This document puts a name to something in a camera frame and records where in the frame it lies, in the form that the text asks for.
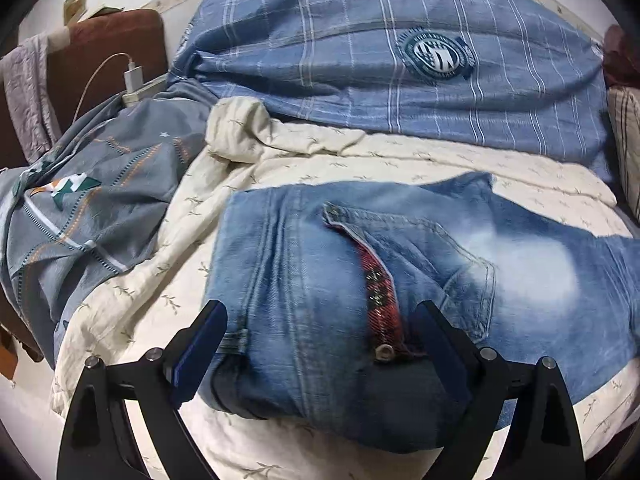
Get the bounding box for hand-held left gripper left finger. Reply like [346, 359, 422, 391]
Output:
[56, 299, 228, 480]

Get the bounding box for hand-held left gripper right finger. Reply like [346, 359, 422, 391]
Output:
[412, 299, 586, 480]

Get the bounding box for blue denim pants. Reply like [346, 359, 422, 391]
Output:
[202, 172, 640, 453]

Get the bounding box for cream leaf-print bed sheet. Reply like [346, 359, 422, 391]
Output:
[50, 97, 640, 480]

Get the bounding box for grey patterned quilt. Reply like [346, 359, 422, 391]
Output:
[0, 80, 221, 371]

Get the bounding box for white power strip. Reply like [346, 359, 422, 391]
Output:
[121, 74, 171, 107]

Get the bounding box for white charger plug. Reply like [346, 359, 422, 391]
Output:
[123, 62, 146, 93]

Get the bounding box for striped cushion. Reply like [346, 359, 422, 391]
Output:
[606, 85, 640, 211]

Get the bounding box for grey hanging cloth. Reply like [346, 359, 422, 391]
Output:
[0, 35, 63, 163]

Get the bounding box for blue plaid quilt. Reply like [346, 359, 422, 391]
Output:
[170, 0, 618, 183]

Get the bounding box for brown sofa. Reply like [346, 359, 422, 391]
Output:
[0, 8, 168, 361]

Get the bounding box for red-brown plastic bag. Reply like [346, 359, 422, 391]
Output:
[602, 24, 640, 88]

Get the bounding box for small framed plaque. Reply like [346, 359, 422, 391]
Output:
[62, 0, 91, 25]

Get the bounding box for white charging cable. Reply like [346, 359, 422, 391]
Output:
[70, 52, 132, 128]

